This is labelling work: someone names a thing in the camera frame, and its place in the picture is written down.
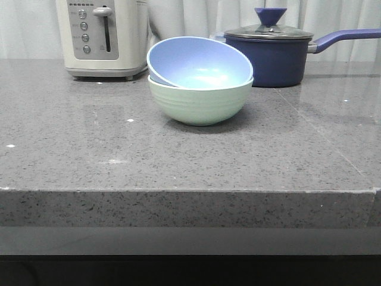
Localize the green bowl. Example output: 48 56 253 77
148 76 253 126

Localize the blue bowl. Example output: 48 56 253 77
146 36 254 89

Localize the clear plastic container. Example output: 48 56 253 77
209 32 226 42

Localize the dark blue saucepan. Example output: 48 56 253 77
224 28 380 88

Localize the cream toaster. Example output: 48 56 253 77
56 0 149 79

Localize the glass pot lid blue knob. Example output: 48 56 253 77
224 8 313 40

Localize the white curtain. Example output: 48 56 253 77
1 1 380 59

